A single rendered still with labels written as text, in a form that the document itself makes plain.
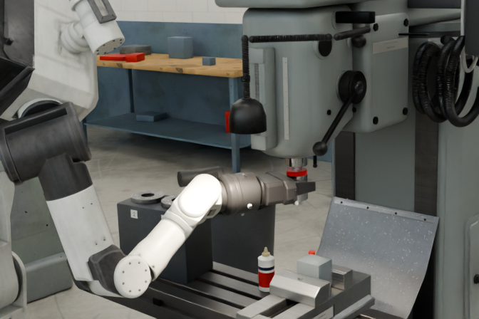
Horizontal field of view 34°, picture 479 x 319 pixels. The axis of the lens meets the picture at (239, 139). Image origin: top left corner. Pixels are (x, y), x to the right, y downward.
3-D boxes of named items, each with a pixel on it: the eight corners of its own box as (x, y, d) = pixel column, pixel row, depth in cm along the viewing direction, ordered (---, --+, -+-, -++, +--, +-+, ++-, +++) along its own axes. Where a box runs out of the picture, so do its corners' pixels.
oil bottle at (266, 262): (268, 293, 190) (266, 250, 188) (255, 289, 192) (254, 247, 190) (278, 288, 193) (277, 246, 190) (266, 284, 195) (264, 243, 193)
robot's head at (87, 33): (80, 63, 147) (107, 39, 142) (55, 16, 148) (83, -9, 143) (103, 59, 152) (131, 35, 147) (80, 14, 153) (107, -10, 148)
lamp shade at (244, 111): (227, 134, 144) (225, 102, 143) (230, 127, 151) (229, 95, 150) (266, 134, 144) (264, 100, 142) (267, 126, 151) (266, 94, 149)
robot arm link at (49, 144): (31, 209, 137) (3, 137, 135) (32, 201, 146) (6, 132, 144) (93, 186, 139) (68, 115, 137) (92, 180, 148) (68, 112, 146)
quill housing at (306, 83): (310, 166, 158) (307, 7, 151) (234, 153, 171) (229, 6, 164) (361, 148, 172) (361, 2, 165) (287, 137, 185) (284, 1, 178)
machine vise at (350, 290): (286, 362, 157) (285, 311, 154) (231, 341, 166) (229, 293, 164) (376, 302, 182) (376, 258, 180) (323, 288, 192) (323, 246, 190)
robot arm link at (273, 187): (297, 172, 165) (246, 179, 160) (298, 216, 167) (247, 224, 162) (271, 160, 176) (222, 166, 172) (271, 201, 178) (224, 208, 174)
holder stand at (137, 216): (187, 284, 197) (183, 208, 193) (120, 269, 209) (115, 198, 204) (213, 268, 207) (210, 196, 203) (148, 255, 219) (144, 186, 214)
